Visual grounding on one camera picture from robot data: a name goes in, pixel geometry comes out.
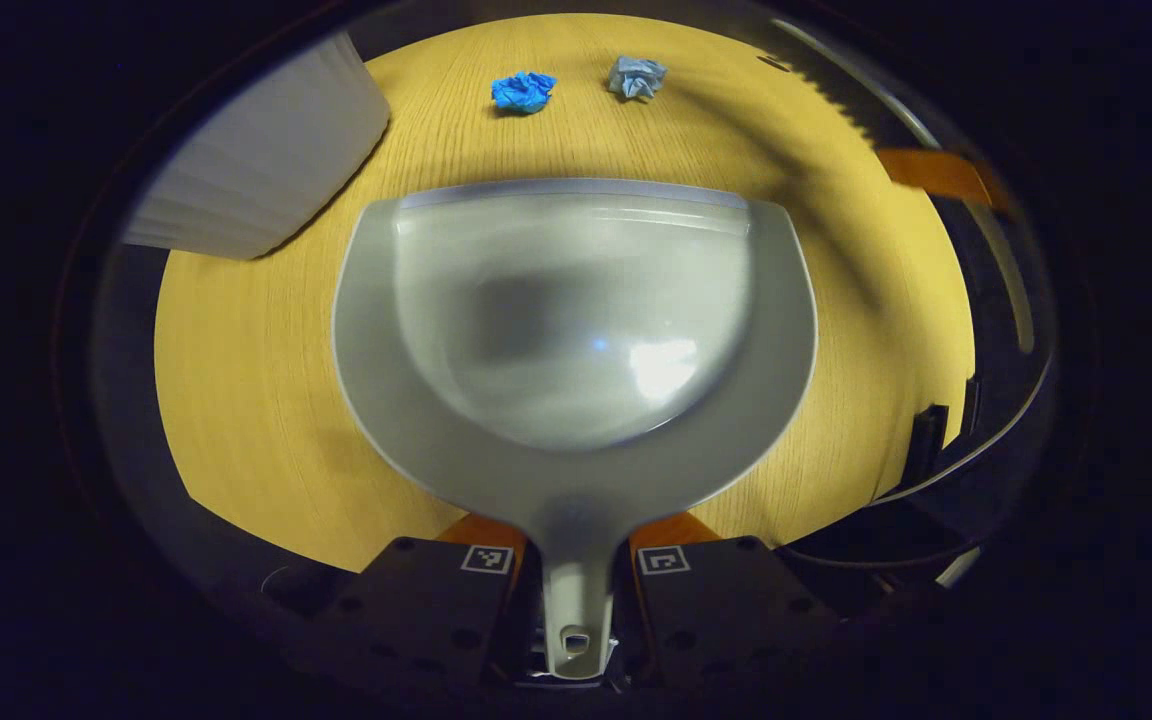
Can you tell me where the grey dustpan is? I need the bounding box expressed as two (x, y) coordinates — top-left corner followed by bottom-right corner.
(331, 178), (819, 681)

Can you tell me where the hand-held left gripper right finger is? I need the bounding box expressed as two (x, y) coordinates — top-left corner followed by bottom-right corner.
(626, 510), (842, 691)

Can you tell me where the white garbage bin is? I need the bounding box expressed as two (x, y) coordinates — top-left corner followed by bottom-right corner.
(121, 32), (392, 263)

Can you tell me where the pale grey paper trash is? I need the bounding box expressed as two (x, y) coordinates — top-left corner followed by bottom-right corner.
(607, 55), (668, 101)

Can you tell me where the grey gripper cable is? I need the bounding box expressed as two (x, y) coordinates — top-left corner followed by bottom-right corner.
(871, 350), (1059, 507)

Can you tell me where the blue paper trash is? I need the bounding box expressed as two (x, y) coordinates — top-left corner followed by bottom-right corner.
(491, 70), (558, 115)

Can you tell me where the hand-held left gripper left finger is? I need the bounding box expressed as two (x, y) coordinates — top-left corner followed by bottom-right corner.
(331, 513), (542, 691)

